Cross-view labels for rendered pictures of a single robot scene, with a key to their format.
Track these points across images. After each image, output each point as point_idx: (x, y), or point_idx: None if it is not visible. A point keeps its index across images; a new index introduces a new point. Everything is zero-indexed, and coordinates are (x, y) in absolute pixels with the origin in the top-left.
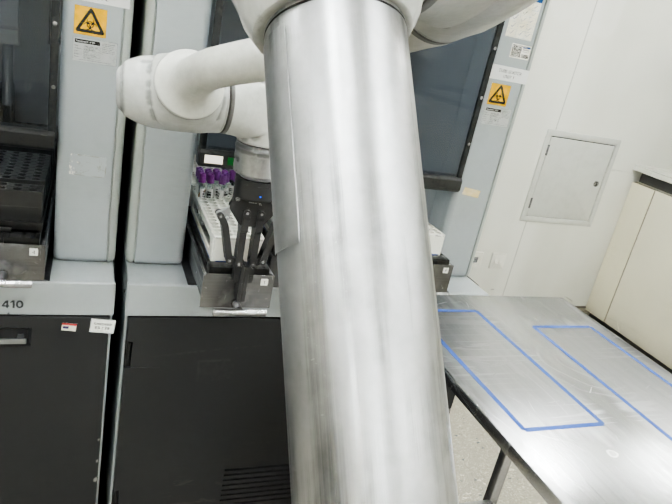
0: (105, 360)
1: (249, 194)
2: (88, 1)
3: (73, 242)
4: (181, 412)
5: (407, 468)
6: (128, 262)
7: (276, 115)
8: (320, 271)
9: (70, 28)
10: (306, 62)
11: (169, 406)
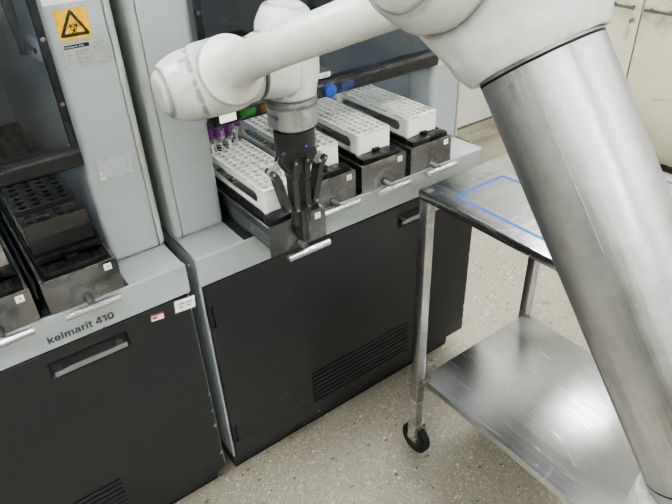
0: (195, 330)
1: (296, 147)
2: (63, 3)
3: (125, 240)
4: (267, 345)
5: None
6: (177, 238)
7: (542, 155)
8: (632, 273)
9: (56, 38)
10: (565, 107)
11: (256, 344)
